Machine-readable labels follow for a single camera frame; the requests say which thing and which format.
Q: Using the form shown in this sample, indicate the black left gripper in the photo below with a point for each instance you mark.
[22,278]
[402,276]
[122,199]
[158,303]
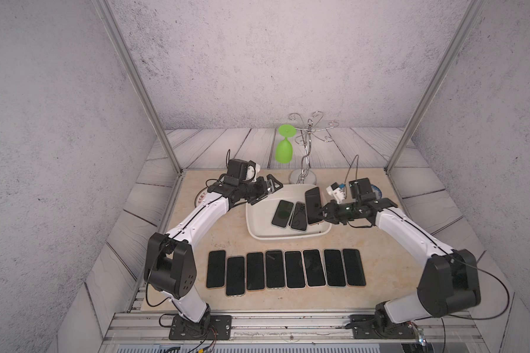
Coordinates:
[262,191]

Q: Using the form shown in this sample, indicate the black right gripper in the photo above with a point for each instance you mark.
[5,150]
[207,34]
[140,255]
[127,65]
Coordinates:
[330,209]

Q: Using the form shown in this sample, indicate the dark phone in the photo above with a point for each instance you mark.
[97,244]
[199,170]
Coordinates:
[313,205]

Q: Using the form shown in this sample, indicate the white plastic storage box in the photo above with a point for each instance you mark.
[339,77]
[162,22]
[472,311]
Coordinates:
[259,216]

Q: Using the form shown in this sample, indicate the black phone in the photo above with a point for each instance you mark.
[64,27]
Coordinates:
[354,271]
[315,275]
[334,268]
[235,276]

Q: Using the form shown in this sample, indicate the phone with purple clear case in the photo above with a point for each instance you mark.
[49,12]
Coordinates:
[216,269]

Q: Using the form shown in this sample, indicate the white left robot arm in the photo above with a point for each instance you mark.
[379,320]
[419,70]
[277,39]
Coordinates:
[170,267]

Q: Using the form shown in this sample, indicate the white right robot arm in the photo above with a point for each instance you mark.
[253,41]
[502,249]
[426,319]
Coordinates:
[449,282]

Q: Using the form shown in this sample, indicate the blue white ceramic bowl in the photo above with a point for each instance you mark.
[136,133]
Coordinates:
[377,191]

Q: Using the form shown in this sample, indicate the orange patterned round plate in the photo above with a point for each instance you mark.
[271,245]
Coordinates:
[200,197]

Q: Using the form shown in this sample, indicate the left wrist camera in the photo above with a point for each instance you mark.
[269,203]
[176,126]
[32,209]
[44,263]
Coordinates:
[243,171]

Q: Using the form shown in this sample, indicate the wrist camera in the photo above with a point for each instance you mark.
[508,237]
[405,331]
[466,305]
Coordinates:
[359,189]
[243,171]

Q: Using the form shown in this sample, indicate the silver wire glass rack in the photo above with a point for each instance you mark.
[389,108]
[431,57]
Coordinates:
[304,138]

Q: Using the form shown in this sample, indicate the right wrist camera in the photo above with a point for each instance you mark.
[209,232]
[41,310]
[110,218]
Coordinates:
[359,189]

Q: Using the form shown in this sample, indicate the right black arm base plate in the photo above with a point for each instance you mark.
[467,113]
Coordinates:
[377,327]

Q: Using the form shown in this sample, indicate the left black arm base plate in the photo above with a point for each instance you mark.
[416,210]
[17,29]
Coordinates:
[211,327]

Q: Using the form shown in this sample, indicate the aluminium rail front frame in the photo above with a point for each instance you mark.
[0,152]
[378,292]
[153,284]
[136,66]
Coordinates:
[250,332]

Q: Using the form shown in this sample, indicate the left aluminium frame post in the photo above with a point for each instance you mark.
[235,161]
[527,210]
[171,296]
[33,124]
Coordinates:
[115,34]

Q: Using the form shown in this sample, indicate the aluminium frame post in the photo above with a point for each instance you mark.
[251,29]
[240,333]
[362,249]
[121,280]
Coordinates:
[115,34]
[455,45]

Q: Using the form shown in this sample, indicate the right aluminium frame post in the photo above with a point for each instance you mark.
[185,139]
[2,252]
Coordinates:
[455,45]

